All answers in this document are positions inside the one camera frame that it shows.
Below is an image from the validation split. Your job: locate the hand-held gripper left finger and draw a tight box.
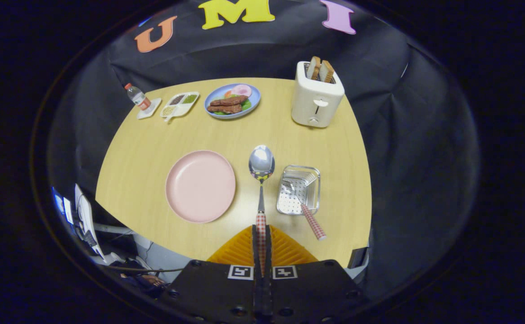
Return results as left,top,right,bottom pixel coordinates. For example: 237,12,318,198
160,225,263,324

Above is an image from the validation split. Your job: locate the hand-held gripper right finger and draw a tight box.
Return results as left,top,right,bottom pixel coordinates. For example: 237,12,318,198
262,225,367,324

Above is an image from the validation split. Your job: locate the fork with checkered handle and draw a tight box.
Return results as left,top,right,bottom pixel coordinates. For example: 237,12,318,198
282,180,327,241

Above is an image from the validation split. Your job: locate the spoon with checkered handle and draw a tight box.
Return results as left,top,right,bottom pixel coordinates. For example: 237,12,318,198
249,144,276,276

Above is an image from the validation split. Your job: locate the dark block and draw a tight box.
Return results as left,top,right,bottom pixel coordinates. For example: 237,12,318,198
347,245,370,270

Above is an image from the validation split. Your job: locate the pink plate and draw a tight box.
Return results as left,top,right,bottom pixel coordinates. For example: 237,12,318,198
165,150,236,224

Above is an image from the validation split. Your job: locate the white board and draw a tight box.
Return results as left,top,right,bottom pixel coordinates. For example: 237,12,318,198
74,184,106,261

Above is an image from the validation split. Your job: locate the blue lit screen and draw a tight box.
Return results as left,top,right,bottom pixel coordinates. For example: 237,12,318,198
52,187,74,225

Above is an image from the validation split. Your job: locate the black backdrop cloth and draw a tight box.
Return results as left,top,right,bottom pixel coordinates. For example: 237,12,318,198
46,0,479,302

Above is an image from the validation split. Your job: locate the brown meat strip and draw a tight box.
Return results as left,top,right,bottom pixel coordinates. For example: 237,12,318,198
207,104,243,114
210,95,249,107

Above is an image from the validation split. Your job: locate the white toaster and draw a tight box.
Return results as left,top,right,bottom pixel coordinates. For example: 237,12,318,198
291,61,345,128

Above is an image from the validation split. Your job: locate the white divided sauce dish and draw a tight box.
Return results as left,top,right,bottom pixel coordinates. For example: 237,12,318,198
160,92,200,122

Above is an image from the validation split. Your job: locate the small white square coaster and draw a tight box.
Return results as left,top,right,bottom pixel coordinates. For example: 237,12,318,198
136,98,162,120

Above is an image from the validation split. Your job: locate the blue plate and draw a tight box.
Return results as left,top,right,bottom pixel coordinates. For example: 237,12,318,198
204,83,261,119

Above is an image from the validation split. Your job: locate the clear water bottle red label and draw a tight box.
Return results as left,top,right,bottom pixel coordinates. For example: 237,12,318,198
124,83,152,111

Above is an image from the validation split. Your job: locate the toast slice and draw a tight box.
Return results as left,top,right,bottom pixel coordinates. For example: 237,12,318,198
319,60,335,83
306,56,321,81

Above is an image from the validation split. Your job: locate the metal wire basket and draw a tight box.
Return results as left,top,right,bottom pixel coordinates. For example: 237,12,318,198
276,165,321,216

